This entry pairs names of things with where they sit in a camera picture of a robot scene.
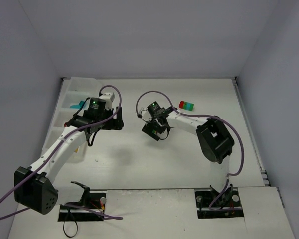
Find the red green blue lego stack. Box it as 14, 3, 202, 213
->
179, 101, 194, 111

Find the teal oval lego brick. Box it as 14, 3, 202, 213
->
69, 101, 85, 109

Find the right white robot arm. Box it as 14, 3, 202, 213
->
142, 101, 234, 193

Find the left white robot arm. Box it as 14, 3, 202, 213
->
14, 93, 124, 215

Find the clear plastic compartment tray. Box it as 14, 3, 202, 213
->
41, 77, 104, 155

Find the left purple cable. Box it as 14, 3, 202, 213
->
0, 85, 124, 222

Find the purple cable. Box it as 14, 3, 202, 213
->
0, 85, 124, 222
136, 91, 245, 212

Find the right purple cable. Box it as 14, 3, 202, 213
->
136, 91, 245, 212

